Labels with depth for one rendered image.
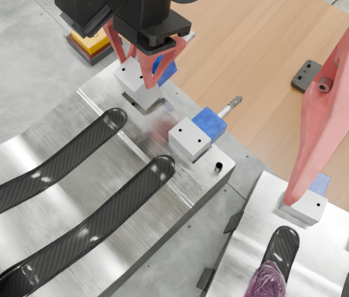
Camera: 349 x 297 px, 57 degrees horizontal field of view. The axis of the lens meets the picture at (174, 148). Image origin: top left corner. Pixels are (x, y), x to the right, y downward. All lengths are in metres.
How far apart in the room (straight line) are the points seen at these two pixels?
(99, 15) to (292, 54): 0.45
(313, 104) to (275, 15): 0.60
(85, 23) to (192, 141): 0.20
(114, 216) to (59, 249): 0.08
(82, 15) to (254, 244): 0.36
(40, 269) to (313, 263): 0.35
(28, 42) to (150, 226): 0.48
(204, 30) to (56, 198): 0.45
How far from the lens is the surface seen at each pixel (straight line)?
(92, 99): 0.52
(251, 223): 0.49
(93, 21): 0.36
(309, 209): 0.49
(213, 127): 0.47
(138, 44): 0.39
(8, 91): 0.70
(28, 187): 0.50
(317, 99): 0.18
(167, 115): 0.49
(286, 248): 0.50
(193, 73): 0.65
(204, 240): 0.53
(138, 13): 0.38
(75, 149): 0.50
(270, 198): 0.50
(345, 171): 0.62
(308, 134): 0.16
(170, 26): 0.40
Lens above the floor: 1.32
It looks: 67 degrees down
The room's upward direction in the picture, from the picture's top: 1 degrees counter-clockwise
